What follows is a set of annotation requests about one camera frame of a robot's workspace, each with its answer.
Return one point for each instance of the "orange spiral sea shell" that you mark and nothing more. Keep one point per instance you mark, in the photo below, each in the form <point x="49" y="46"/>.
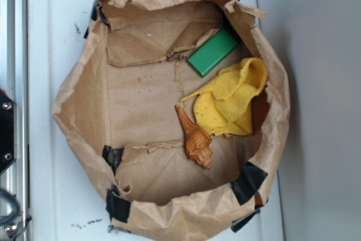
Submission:
<point x="197" y="140"/>

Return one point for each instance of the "yellow microfiber cloth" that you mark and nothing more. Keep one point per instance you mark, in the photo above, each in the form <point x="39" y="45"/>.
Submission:
<point x="224" y="104"/>

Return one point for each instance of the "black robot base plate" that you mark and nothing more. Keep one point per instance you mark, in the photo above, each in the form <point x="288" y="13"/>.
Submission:
<point x="7" y="131"/>

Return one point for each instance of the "aluminium frame rail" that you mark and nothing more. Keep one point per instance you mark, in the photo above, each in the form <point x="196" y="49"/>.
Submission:
<point x="14" y="99"/>

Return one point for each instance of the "brown paper bag tray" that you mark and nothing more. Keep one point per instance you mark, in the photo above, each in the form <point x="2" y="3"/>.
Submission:
<point x="116" y="109"/>

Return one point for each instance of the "green rectangular block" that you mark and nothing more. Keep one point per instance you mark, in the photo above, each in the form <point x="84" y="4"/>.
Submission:
<point x="212" y="52"/>

